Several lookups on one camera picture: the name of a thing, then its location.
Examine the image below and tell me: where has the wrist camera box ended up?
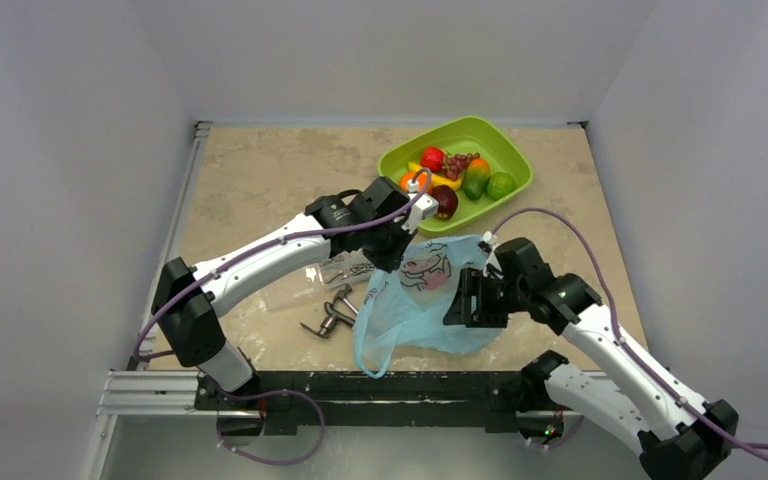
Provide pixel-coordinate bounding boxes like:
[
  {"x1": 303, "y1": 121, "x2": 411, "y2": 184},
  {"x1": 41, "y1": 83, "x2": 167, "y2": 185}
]
[
  {"x1": 479, "y1": 231, "x2": 498, "y2": 254},
  {"x1": 402, "y1": 192, "x2": 439, "y2": 234}
]

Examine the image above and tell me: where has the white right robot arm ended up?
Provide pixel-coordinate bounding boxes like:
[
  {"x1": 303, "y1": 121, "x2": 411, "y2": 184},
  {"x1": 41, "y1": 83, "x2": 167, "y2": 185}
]
[{"x1": 444, "y1": 234, "x2": 739, "y2": 479}]

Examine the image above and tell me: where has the fake mango green orange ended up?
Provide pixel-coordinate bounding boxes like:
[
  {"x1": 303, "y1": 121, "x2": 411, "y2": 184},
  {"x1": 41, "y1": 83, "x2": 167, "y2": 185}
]
[{"x1": 462, "y1": 158, "x2": 491, "y2": 201}]

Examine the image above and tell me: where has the black metal clamp tool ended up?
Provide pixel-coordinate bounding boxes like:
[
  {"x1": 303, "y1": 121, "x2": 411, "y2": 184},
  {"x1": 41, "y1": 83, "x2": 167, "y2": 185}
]
[{"x1": 300, "y1": 298, "x2": 359, "y2": 339}]

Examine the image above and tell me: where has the dark red fake fruit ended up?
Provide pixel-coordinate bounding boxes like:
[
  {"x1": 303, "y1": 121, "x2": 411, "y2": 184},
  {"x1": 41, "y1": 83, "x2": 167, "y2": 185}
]
[{"x1": 441, "y1": 152, "x2": 481, "y2": 180}]

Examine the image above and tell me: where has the clear plastic screw box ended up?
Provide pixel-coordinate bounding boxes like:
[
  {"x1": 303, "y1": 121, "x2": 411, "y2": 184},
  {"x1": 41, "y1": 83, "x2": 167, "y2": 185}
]
[{"x1": 259, "y1": 254, "x2": 375, "y2": 311}]

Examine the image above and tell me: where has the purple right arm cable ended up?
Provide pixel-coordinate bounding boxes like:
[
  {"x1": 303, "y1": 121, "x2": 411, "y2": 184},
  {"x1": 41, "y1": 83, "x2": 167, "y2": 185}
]
[{"x1": 486, "y1": 207, "x2": 768, "y2": 469}]

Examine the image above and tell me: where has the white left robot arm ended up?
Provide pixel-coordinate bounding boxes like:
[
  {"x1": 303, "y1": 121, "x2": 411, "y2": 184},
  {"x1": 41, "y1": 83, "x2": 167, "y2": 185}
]
[{"x1": 150, "y1": 177, "x2": 438, "y2": 409}]

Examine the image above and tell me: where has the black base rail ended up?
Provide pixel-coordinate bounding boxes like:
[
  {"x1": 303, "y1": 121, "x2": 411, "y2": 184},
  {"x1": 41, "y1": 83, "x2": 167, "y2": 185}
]
[{"x1": 195, "y1": 369, "x2": 587, "y2": 439}]

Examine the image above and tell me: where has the light blue plastic bag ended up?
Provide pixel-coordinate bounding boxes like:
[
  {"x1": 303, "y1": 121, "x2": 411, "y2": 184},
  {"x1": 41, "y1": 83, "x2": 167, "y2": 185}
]
[{"x1": 352, "y1": 234, "x2": 502, "y2": 379}]

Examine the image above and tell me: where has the green plastic tray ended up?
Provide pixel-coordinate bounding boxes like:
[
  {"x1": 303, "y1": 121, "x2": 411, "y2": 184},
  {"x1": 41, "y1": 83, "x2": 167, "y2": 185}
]
[{"x1": 377, "y1": 116, "x2": 534, "y2": 237}]

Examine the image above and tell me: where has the dark red fake apple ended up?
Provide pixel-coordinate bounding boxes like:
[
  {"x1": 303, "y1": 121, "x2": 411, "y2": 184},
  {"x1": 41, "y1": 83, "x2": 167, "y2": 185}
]
[{"x1": 431, "y1": 185, "x2": 459, "y2": 221}]

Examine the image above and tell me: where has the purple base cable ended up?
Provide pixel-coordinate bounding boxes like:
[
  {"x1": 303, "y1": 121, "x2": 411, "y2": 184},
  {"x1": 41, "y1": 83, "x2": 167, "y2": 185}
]
[{"x1": 215, "y1": 385, "x2": 330, "y2": 466}]

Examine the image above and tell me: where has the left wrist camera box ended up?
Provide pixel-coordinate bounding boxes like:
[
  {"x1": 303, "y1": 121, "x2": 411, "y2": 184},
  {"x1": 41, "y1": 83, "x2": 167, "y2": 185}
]
[{"x1": 402, "y1": 192, "x2": 439, "y2": 234}]

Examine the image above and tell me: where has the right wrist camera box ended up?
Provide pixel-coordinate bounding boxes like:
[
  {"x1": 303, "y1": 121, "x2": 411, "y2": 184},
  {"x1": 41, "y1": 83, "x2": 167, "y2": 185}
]
[{"x1": 479, "y1": 231, "x2": 498, "y2": 254}]

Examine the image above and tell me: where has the orange fake fruit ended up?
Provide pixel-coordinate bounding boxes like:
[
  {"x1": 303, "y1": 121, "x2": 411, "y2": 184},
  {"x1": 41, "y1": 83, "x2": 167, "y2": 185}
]
[{"x1": 399, "y1": 170, "x2": 432, "y2": 194}]

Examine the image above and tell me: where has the green fake fruit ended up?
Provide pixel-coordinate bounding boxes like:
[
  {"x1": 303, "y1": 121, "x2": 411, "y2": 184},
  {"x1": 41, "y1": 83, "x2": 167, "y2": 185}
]
[{"x1": 485, "y1": 172, "x2": 517, "y2": 201}]

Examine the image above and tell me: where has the yellow fake fruit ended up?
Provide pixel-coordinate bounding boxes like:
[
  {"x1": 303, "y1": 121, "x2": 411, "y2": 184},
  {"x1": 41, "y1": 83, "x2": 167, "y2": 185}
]
[{"x1": 407, "y1": 162, "x2": 463, "y2": 191}]

